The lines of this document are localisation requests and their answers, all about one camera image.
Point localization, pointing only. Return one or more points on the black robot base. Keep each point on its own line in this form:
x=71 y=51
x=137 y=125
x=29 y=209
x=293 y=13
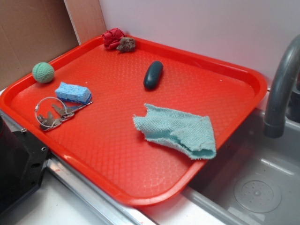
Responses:
x=22 y=163

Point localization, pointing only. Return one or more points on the dark green plastic pickle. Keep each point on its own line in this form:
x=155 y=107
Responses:
x=153 y=75

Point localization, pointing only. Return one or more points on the red plastic tray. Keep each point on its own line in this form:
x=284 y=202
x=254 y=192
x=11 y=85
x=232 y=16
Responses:
x=101 y=141

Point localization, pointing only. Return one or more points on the light blue cloth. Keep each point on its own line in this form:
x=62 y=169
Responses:
x=190 y=134

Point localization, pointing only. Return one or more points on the brown rock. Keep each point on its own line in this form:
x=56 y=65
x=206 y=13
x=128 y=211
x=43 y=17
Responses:
x=127 y=44

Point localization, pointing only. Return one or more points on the blue sponge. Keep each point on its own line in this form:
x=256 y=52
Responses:
x=73 y=93

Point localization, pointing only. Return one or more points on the crumpled red cloth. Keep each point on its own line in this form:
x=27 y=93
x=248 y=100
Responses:
x=112 y=37

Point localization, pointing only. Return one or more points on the green textured ball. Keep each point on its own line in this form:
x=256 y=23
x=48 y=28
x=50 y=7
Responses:
x=43 y=72

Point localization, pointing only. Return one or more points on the grey faucet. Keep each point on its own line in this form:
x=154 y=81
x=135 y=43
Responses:
x=284 y=97

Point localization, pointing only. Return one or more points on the grey plastic sink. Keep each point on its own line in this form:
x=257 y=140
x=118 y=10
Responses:
x=253 y=180

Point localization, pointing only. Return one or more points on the brown cardboard panel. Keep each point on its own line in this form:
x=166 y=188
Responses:
x=32 y=31

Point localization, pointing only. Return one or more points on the silver keys on ring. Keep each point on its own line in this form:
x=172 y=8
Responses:
x=49 y=122

